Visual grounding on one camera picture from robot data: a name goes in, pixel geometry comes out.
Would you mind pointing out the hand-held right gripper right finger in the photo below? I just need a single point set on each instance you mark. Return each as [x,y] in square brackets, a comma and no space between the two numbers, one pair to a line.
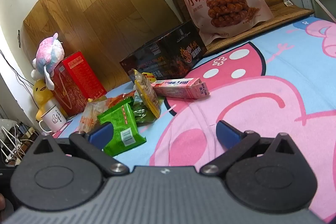
[227,134]

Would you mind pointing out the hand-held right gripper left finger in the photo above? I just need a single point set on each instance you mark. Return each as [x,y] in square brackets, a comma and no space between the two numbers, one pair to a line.
[101,134]

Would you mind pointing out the orange red snack packet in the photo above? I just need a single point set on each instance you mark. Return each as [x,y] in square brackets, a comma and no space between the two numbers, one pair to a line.
[90,115]

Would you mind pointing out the bright green snack packet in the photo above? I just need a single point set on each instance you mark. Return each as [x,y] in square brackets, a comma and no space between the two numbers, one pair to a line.
[123,127]

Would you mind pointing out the dark green clear packet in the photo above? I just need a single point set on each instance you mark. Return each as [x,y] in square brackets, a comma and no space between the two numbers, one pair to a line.
[143,112]

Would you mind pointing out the white enamel mug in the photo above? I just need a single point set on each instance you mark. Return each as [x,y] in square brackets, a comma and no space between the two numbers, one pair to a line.
[53,119]

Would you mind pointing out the red gift box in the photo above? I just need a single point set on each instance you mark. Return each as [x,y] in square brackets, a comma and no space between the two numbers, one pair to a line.
[76,82]

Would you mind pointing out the yellow snack packet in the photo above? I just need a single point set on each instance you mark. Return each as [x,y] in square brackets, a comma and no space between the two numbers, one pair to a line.
[147,94]

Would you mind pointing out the printed cartoon blanket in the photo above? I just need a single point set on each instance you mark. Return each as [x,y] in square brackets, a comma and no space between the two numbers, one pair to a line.
[262,82]

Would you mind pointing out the pink carton box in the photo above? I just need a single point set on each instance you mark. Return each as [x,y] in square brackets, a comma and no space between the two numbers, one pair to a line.
[179,88]

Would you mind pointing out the yellow plush toy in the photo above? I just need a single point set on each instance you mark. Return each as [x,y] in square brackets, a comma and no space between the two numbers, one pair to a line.
[42,94]

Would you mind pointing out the pastel pink blue plush toy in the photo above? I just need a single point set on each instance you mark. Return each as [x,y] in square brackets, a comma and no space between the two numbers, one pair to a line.
[48,53]

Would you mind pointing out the black printed box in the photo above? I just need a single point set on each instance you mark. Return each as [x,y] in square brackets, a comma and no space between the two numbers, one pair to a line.
[162,56]

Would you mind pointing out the wooden board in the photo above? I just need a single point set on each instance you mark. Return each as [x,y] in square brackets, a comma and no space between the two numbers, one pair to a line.
[105,8]

